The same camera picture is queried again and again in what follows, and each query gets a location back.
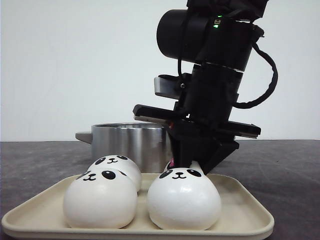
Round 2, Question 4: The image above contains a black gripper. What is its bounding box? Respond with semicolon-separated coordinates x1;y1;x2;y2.
133;64;261;175

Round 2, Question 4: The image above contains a panda bun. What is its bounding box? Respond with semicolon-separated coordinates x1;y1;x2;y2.
87;154;142;192
147;161;222;230
63;168;138;229
163;157;177;172

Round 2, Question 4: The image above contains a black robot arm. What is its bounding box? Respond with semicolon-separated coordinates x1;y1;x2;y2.
133;0;278;173

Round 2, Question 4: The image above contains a stainless steel steamer pot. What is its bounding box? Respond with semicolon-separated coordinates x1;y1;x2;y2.
75;122;172;173

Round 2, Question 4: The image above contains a beige plastic tray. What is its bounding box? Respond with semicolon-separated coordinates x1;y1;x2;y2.
2;173;275;240

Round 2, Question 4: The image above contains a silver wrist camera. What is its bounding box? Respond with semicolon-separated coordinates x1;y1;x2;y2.
154;72;192;100

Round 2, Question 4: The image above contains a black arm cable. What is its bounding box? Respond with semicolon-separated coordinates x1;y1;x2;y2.
232;42;280;110

